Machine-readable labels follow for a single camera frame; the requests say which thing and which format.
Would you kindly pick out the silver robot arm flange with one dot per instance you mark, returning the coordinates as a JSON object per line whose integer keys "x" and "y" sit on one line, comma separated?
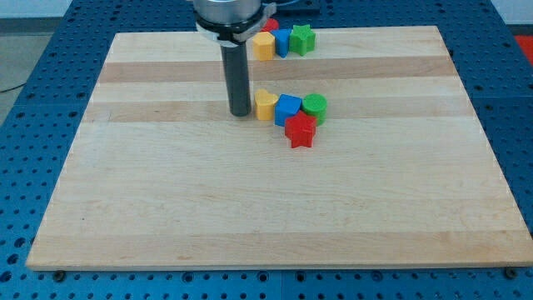
{"x": 231, "y": 23}

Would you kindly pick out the red star block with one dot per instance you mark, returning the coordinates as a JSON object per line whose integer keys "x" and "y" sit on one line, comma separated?
{"x": 300, "y": 129}

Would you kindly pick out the blue cube block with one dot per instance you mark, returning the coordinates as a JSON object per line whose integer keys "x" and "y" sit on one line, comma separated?
{"x": 286, "y": 107}

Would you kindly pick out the green star block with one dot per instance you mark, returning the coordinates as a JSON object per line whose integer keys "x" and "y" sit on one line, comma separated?
{"x": 302, "y": 39}

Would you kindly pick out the yellow heart block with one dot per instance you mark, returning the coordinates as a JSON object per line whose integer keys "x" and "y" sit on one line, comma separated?
{"x": 265, "y": 103}

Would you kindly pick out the green cylinder block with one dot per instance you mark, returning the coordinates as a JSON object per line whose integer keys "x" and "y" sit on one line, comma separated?
{"x": 315, "y": 105}

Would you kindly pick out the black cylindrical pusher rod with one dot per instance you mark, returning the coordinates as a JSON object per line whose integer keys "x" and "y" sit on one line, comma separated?
{"x": 234, "y": 60}

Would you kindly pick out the yellow pentagon block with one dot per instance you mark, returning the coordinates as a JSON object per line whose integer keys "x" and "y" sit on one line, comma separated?
{"x": 264, "y": 46}

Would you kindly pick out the light wooden board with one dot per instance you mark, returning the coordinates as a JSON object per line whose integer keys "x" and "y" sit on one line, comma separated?
{"x": 160, "y": 176}

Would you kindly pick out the blue triangle block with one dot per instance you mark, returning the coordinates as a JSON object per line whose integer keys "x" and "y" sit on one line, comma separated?
{"x": 282, "y": 39}

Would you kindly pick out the red round block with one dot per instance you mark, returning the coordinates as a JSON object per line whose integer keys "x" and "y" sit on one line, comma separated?
{"x": 271, "y": 25}

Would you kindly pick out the blue perforated metal table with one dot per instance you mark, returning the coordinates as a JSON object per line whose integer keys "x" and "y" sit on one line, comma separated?
{"x": 41, "y": 125}

